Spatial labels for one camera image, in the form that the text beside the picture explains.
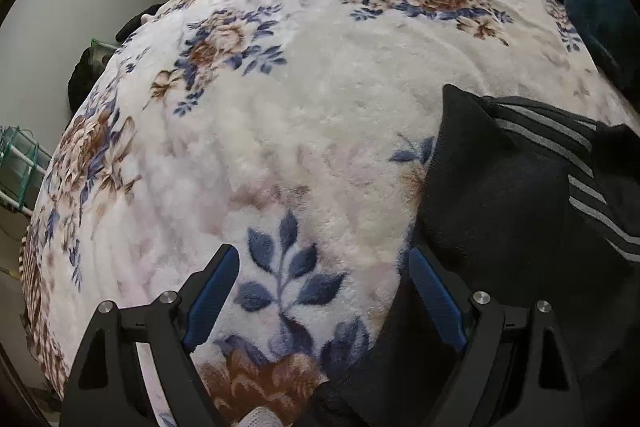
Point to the white lace cloth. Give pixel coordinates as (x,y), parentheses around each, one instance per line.
(259,418)

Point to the pile of black clothes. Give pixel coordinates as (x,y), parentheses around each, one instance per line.
(82,77)

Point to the green and white rack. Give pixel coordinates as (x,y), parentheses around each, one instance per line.
(20,167)

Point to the black hat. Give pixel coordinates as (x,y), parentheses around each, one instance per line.
(129,29)

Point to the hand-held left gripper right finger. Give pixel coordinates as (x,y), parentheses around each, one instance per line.
(437,297)

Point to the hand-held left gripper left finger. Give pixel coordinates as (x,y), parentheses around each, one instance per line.
(212,297)

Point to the floral fleece blanket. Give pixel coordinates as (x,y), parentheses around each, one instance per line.
(320,107)

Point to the black pants with grey stripes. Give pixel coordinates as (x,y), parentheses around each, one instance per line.
(500,207)

